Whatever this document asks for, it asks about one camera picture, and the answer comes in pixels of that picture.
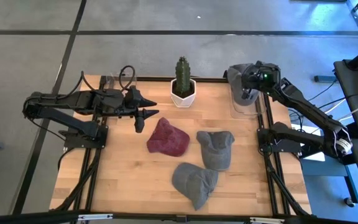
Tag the black side desk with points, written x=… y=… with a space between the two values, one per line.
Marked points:
x=353 y=102

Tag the dark red cap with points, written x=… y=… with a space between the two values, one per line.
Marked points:
x=168 y=138

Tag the black power strip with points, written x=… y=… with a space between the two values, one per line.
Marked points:
x=325 y=79

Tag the clear acrylic hat stand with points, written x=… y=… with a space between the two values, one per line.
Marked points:
x=113 y=81
x=247 y=110

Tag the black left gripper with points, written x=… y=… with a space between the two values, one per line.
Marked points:
x=113 y=101

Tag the black aluminium table frame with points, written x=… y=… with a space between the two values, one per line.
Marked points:
x=210 y=79

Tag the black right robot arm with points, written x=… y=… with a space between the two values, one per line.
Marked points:
x=306 y=109

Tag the black desk leg frame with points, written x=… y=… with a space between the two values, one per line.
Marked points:
x=351 y=186

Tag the black caster wheel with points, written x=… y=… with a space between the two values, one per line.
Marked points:
x=349 y=202

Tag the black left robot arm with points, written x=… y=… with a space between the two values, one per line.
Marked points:
x=73 y=99

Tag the green cactus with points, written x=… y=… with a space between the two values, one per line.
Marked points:
x=182 y=74

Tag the grey cap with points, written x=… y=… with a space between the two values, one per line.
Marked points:
x=235 y=81
x=216 y=149
x=194 y=183

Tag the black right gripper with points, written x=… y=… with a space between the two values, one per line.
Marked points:
x=264 y=77

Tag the white faceted plant pot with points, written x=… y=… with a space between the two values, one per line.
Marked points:
x=183 y=101

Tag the white paper sheet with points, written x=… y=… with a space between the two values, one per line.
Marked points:
x=317 y=157

